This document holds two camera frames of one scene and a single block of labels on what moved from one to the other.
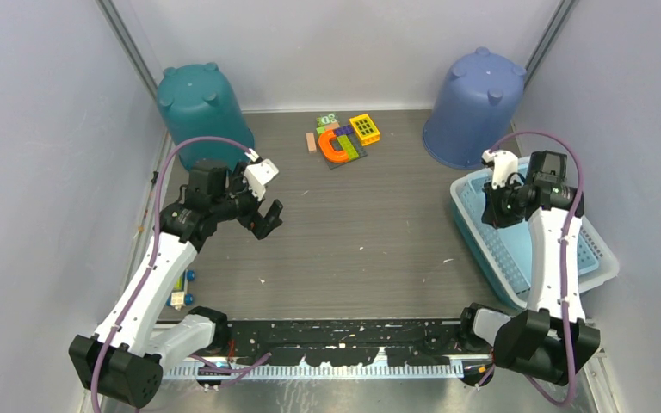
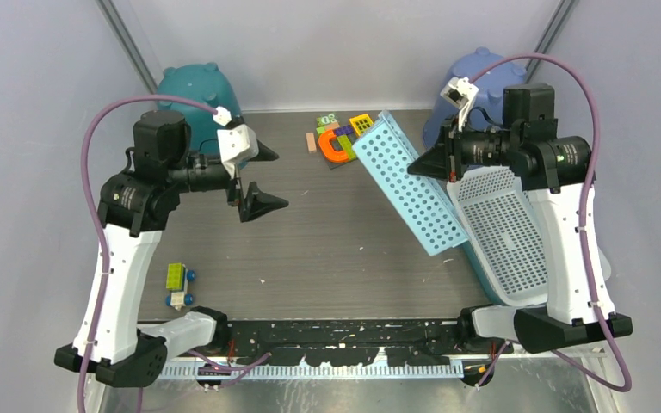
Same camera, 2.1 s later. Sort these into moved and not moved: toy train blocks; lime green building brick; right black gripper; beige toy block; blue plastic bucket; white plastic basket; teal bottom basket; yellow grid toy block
Moved: teal bottom basket; right black gripper
Not moved: lime green building brick; blue plastic bucket; beige toy block; toy train blocks; yellow grid toy block; white plastic basket
